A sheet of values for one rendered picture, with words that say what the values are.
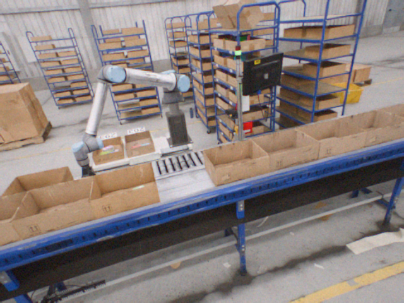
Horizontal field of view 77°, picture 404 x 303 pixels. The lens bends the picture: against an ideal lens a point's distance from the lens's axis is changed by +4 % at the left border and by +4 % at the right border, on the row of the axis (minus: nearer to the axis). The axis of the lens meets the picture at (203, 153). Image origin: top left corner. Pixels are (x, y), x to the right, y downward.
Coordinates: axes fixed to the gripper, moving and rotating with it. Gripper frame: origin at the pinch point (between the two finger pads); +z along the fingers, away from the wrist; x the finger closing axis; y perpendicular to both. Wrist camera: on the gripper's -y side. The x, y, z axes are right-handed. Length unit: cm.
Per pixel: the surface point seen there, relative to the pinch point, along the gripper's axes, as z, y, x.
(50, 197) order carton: -16.1, -29.3, 18.5
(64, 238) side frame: -8, -65, 6
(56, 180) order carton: 0.0, 21.7, 30.9
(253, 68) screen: -68, 14, -152
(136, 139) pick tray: 3, 83, -39
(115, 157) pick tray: 1.4, 44.7, -17.4
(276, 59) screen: -70, 25, -181
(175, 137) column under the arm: -4, 51, -80
